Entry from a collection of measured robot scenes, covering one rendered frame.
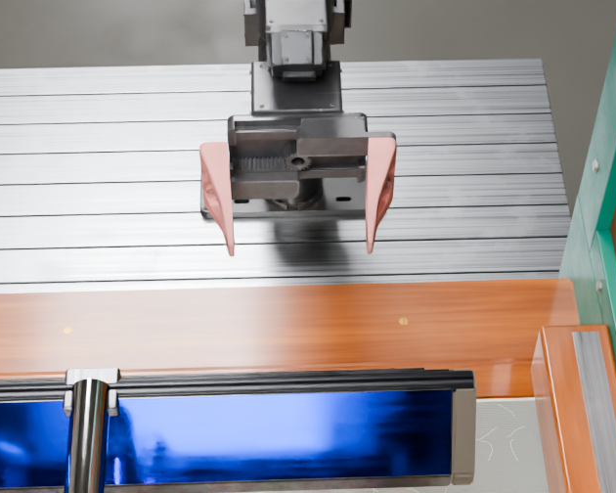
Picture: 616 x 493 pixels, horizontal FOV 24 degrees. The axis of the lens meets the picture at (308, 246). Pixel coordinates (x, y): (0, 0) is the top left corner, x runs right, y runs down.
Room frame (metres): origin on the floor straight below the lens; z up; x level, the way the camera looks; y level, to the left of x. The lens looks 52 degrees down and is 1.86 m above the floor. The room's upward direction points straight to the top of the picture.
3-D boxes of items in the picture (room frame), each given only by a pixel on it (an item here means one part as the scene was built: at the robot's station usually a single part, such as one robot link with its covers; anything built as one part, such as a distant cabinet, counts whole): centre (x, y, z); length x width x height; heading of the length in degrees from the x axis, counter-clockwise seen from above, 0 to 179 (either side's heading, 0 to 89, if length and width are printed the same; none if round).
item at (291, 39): (0.73, 0.01, 1.13); 0.07 x 0.06 x 0.11; 92
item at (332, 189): (1.00, 0.02, 0.71); 0.20 x 0.07 x 0.08; 92
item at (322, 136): (0.66, -0.03, 1.07); 0.09 x 0.07 x 0.07; 2
